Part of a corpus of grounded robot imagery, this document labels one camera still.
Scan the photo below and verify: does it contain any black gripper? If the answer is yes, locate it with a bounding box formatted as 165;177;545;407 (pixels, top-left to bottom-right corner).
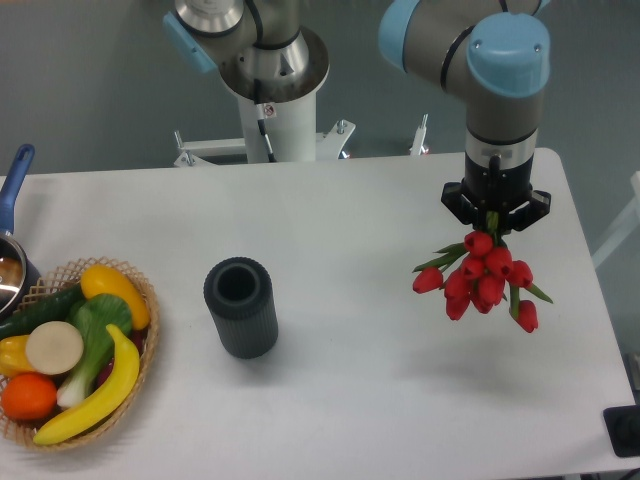
441;155;551;231

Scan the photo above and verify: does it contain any red tulip bouquet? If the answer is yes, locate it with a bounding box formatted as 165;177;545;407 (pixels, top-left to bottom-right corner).
412;211;553;333

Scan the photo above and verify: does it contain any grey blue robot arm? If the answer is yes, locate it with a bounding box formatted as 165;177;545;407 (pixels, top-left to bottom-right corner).
163;1;551;234

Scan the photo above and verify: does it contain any black device at edge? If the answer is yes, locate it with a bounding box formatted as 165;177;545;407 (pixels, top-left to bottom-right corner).
603;405;640;458

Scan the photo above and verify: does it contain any dark grey ribbed vase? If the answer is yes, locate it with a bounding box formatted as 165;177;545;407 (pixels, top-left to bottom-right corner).
203;257;279;359

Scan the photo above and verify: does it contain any yellow lemon squash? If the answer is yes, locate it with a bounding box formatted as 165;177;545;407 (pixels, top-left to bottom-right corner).
80;264;150;330

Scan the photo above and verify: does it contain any yellow banana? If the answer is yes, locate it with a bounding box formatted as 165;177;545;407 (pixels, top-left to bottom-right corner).
33;324;140;446

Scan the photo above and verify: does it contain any green bok choy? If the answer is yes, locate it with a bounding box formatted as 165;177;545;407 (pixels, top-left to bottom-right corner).
57;294;132;410

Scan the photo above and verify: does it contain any woven wicker basket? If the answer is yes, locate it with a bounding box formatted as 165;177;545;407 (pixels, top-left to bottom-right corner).
1;257;160;452

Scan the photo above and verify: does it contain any dark green cucumber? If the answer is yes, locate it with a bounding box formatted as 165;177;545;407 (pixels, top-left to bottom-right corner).
1;284;85;340

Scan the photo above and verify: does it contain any beige round radish slice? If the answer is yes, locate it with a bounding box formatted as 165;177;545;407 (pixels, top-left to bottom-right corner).
25;321;84;375

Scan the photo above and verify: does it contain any yellow bell pepper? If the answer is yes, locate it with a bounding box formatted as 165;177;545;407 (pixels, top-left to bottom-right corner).
0;335;36;378

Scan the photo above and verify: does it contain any orange fruit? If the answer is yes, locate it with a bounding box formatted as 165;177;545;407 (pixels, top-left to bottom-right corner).
1;373;57;421

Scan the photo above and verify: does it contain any white frame at right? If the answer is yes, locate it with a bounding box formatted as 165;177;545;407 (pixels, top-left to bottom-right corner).
591;171;639;269

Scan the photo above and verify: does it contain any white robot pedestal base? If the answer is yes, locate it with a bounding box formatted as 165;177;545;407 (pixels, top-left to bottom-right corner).
172;92;430;168

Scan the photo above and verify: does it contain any black base cable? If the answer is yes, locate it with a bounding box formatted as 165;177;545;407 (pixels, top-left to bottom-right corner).
253;78;278;163

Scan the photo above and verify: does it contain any blue handled saucepan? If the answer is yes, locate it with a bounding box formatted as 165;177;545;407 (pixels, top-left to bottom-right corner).
1;144;40;321

